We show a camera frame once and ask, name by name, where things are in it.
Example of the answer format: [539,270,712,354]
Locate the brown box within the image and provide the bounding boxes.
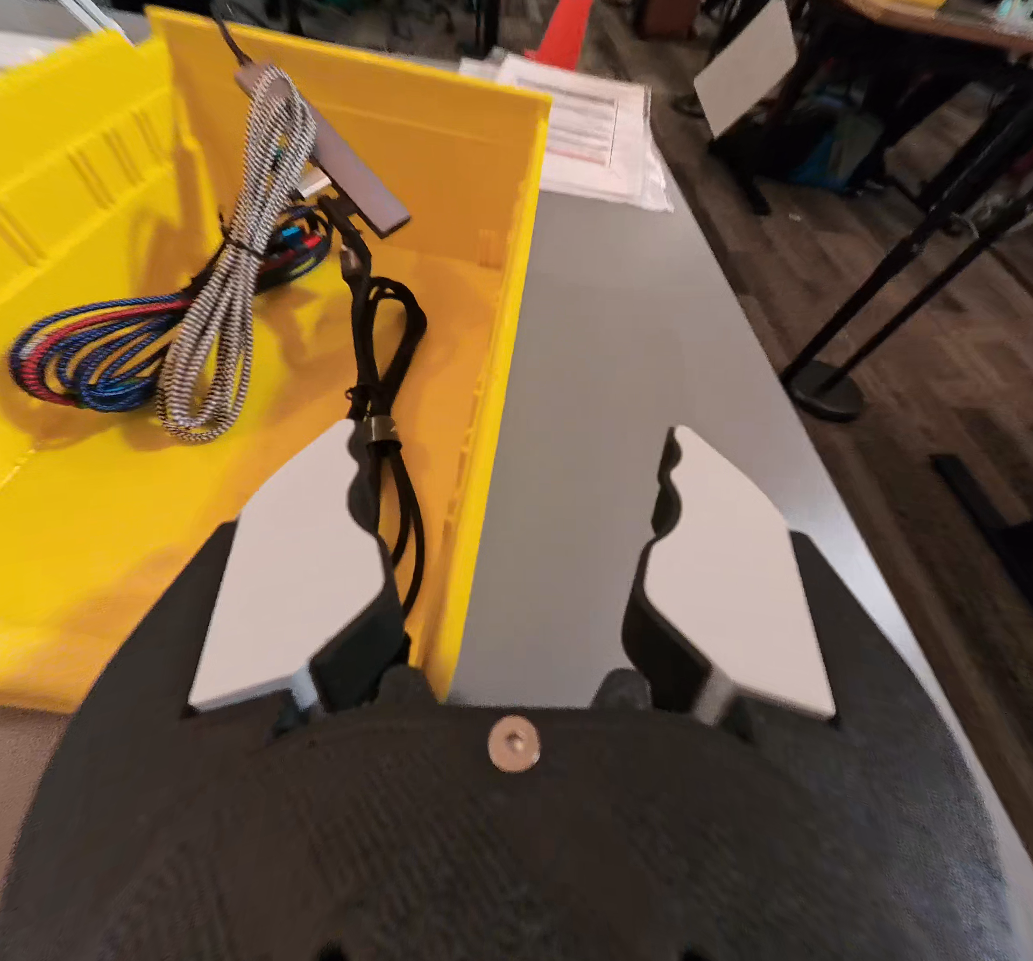
[644,0,700,40]

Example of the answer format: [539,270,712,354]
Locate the papers in plastic sleeve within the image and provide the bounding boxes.
[462,53,677,213]

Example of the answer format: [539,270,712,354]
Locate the white board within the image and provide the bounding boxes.
[692,0,802,140]

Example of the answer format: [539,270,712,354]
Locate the orange traffic cone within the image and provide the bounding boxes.
[523,0,608,73]

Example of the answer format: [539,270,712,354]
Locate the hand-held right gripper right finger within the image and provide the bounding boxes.
[620,425,838,726]

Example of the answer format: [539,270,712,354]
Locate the grey USB hub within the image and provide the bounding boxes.
[234,61,414,241]

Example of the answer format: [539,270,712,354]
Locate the black and white braided cable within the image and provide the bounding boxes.
[155,65,320,446]

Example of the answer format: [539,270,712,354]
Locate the thin black hub cable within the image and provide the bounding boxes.
[206,0,253,74]

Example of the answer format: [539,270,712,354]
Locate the blue braided cable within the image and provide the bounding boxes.
[6,206,336,415]

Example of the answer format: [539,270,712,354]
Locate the wooden table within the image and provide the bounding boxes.
[795,0,1033,58]

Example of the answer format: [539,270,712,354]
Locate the black table leg frame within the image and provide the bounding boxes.
[779,85,1033,423]

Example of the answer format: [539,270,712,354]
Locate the yellow plastic bin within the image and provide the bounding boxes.
[0,4,555,713]

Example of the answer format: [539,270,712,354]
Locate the dark backpack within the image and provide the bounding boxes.
[710,89,897,199]

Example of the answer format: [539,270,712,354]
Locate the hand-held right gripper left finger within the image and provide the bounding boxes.
[187,419,407,718]

